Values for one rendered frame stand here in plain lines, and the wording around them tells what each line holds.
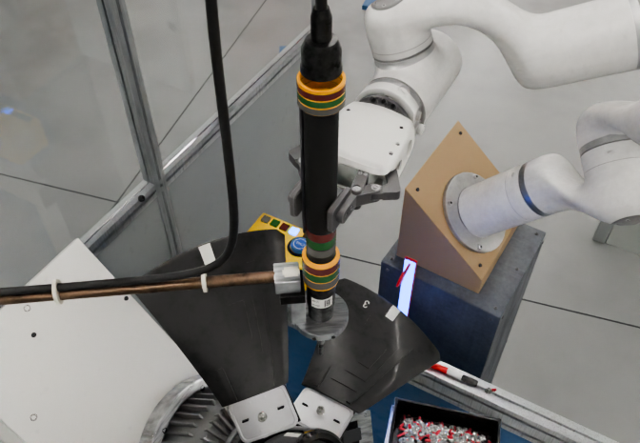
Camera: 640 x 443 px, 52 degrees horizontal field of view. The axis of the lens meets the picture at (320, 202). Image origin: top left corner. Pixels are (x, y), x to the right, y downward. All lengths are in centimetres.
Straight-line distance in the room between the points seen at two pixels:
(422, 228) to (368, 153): 78
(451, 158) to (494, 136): 190
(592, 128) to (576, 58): 49
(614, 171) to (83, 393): 96
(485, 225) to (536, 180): 18
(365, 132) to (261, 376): 41
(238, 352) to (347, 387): 21
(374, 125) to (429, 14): 14
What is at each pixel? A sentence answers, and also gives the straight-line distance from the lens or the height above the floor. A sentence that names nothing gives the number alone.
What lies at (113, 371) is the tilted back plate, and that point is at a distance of 113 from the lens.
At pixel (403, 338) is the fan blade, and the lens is 119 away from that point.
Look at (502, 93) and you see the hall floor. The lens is 375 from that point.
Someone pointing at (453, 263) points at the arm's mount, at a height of 99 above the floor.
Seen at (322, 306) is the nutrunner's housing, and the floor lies 149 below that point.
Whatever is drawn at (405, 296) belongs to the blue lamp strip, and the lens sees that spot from 134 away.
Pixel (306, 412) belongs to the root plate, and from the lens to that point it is 108.
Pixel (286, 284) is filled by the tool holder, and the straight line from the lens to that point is 77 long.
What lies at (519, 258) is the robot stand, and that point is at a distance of 165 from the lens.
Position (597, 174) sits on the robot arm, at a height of 133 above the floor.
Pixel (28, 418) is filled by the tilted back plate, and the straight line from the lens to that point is 108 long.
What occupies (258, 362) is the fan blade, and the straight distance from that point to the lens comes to 98.
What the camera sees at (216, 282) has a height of 154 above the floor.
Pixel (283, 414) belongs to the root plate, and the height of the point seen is 125.
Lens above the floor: 215
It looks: 46 degrees down
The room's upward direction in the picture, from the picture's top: straight up
